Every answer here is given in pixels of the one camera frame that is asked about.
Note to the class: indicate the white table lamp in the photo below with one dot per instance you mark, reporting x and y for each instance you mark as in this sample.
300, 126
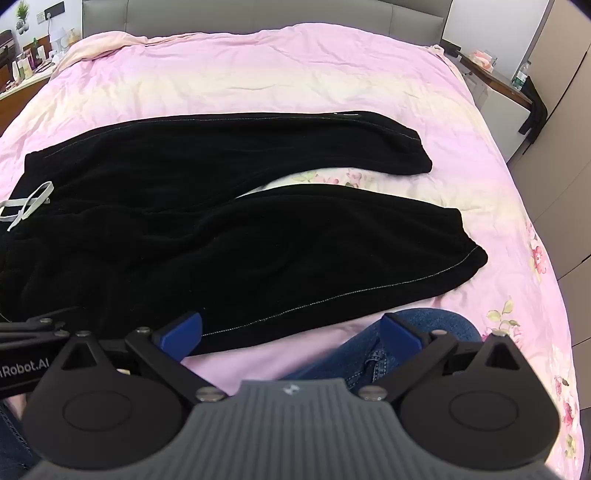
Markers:
61, 42

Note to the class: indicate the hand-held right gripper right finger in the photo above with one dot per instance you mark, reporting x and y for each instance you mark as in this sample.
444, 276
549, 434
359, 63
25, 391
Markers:
400, 334

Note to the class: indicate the pink tissue box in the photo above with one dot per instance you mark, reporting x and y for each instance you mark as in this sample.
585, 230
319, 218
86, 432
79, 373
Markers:
483, 59

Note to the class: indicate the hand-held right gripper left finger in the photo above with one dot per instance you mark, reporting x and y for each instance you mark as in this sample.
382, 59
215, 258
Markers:
181, 333

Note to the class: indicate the grey padded headboard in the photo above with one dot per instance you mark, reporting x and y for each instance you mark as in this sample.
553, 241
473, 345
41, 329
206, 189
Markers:
277, 16

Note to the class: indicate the wooden dressing desk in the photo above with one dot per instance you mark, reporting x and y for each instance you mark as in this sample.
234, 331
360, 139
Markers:
16, 99

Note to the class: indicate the black pants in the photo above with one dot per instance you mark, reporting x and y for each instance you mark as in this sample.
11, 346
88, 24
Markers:
184, 207

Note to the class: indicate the person's blue jeans leg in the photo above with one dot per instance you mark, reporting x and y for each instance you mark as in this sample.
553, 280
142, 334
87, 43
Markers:
351, 353
14, 443

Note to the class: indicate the pink floral blanket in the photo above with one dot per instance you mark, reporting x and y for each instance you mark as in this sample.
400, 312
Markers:
277, 78

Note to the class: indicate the black wall switch panel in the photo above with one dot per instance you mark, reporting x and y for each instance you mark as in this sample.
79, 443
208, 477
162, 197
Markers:
55, 7

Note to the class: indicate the small potted green plant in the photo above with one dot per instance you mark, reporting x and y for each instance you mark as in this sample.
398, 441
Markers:
21, 14

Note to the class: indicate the wooden top white nightstand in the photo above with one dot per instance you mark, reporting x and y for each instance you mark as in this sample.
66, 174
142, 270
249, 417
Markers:
501, 99

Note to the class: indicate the clear water bottle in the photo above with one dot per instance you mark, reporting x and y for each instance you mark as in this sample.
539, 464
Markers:
519, 77

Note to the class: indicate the dark brown cabinet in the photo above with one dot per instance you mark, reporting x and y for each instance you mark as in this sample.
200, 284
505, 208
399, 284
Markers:
5, 50

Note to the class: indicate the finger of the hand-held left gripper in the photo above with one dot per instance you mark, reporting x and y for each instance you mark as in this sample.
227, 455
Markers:
32, 330

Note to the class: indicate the group of toiletry bottles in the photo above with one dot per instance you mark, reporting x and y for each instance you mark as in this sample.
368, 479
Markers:
28, 60

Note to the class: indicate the beige wardrobe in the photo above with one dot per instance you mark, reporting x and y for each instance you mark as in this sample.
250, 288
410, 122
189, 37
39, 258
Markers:
563, 115

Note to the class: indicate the black hanging cloth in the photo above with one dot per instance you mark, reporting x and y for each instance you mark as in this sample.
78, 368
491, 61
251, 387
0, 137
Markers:
535, 110

